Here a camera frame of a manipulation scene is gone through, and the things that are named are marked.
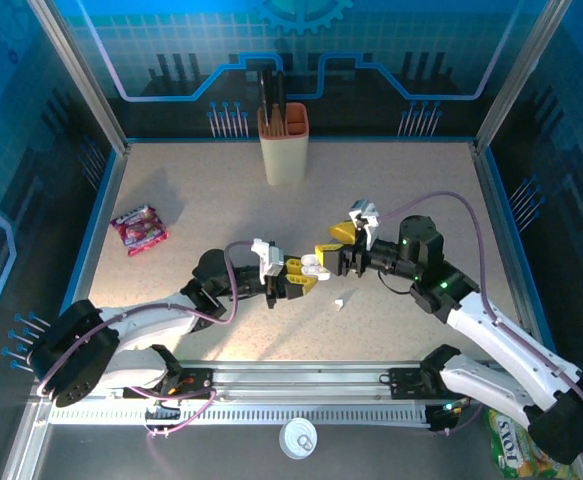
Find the white square earbud charging case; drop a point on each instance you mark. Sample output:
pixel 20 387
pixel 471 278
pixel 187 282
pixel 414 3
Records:
pixel 316 271

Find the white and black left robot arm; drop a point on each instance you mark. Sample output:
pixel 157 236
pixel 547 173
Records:
pixel 146 320

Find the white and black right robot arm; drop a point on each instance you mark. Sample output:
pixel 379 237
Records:
pixel 496 335

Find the white earbud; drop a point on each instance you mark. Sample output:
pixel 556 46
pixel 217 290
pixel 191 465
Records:
pixel 339 303

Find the beige utensil holder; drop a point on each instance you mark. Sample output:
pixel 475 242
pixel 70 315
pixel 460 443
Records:
pixel 286 160

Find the purple candy bag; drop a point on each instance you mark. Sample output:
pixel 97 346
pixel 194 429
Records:
pixel 138 231

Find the white pull-tab can lid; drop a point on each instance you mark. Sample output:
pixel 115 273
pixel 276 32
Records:
pixel 291 437

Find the yellow green candy bag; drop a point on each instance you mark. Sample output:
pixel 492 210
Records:
pixel 508 440

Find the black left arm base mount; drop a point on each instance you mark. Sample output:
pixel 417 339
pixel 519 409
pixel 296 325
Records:
pixel 196 382

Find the aluminium mounting rail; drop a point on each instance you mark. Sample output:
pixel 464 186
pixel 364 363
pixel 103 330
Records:
pixel 296 380

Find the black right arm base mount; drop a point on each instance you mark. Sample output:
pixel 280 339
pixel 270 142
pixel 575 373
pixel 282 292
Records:
pixel 406 382

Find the aluminium frame post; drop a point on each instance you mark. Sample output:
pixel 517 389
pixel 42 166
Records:
pixel 520 75
pixel 82 75

